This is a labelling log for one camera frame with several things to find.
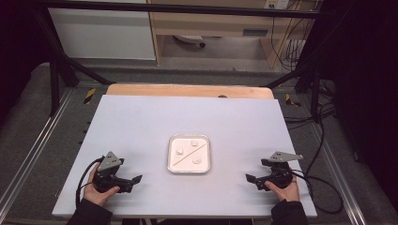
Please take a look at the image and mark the white square tray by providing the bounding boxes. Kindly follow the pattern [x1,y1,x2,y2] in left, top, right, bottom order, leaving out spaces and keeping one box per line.
[166,134,212,175]

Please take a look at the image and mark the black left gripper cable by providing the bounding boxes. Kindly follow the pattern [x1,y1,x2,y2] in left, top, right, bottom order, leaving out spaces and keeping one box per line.
[74,157,105,210]

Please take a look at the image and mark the wooden desk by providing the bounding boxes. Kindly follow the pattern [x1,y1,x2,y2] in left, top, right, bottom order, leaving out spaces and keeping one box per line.
[146,0,315,69]

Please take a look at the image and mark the white cabinet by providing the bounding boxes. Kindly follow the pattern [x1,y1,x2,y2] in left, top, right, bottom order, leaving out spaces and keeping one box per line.
[48,0,157,61]

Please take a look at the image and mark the white power strip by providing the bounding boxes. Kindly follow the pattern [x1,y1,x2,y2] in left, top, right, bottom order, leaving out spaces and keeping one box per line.
[263,0,291,10]

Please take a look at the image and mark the hanging black cables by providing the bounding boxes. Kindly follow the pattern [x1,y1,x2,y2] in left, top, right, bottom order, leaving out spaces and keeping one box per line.
[269,0,323,72]

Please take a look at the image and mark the person's left hand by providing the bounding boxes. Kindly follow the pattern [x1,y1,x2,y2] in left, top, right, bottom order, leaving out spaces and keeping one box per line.
[83,162,121,207]

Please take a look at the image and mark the black floor cables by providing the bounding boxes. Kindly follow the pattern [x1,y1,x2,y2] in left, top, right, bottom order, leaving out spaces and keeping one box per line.
[283,79,341,176]

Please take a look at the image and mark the thin wooden skewer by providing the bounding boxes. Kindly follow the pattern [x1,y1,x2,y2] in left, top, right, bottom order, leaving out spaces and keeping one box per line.
[172,142,208,167]

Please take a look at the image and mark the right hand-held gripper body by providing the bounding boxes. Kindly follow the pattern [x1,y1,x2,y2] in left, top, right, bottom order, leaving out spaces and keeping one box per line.
[260,151,304,190]

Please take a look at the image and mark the person's right hand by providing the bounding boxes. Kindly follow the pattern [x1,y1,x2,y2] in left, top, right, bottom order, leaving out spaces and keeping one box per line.
[264,170,301,203]

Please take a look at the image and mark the black metal frame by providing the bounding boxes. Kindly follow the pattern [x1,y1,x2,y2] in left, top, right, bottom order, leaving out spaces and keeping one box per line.
[30,0,327,118]

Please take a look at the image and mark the white board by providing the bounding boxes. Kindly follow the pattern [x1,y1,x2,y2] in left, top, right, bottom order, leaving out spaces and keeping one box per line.
[51,95,318,219]

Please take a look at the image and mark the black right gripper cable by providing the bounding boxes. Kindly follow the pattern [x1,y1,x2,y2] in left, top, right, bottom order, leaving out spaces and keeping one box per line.
[290,169,344,216]

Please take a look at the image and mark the aluminium rail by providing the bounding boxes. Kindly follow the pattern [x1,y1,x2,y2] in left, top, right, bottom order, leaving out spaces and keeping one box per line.
[0,88,76,207]
[308,120,369,225]

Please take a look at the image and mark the chair base with caster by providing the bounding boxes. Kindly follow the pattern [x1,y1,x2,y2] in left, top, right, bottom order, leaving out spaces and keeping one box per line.
[173,34,207,49]

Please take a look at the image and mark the wooden table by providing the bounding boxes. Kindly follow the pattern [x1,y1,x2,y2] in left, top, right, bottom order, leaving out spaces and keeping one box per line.
[105,82,275,100]

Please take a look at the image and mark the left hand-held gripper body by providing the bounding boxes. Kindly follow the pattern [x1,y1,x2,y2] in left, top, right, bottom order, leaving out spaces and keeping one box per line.
[92,151,134,193]

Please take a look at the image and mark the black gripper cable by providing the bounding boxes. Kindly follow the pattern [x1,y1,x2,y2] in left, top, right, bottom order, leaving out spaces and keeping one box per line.
[290,169,344,216]
[74,157,105,210]

